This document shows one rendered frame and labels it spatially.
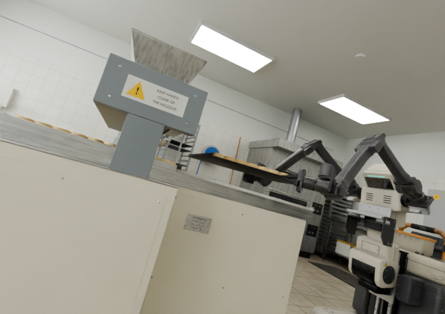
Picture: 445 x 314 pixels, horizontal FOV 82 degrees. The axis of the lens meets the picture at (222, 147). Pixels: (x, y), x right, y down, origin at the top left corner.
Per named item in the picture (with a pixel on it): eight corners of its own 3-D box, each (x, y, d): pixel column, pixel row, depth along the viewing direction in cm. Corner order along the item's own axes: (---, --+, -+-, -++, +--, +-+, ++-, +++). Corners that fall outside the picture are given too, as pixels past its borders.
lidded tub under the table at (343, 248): (333, 251, 542) (336, 238, 546) (349, 255, 556) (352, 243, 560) (347, 258, 506) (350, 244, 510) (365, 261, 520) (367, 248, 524)
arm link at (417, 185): (383, 126, 131) (365, 129, 140) (375, 144, 125) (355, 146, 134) (424, 185, 142) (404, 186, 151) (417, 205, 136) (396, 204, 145)
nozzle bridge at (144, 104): (69, 157, 74) (110, 51, 79) (97, 158, 142) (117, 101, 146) (179, 187, 84) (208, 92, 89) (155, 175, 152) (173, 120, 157)
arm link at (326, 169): (344, 198, 109) (328, 197, 117) (349, 173, 113) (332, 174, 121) (326, 187, 105) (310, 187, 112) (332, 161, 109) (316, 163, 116)
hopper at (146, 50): (117, 63, 87) (131, 26, 89) (120, 99, 140) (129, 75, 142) (197, 95, 96) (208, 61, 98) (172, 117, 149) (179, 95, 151)
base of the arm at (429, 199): (434, 198, 143) (412, 195, 154) (428, 187, 142) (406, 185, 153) (427, 209, 140) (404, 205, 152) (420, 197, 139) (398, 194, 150)
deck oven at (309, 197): (251, 250, 436) (280, 137, 466) (224, 231, 548) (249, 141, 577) (322, 264, 489) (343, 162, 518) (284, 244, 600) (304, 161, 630)
